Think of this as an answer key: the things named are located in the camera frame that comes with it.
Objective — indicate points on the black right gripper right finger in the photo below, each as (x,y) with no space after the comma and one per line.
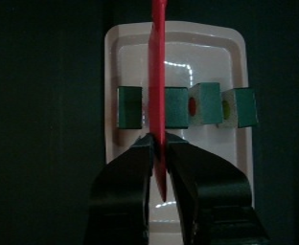
(212,197)

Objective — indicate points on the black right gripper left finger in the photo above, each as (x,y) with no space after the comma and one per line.
(121,191)

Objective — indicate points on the green white toy block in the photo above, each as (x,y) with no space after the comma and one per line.
(130,108)
(177,108)
(244,108)
(208,103)

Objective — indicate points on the pink plastic tray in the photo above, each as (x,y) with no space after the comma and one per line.
(208,60)

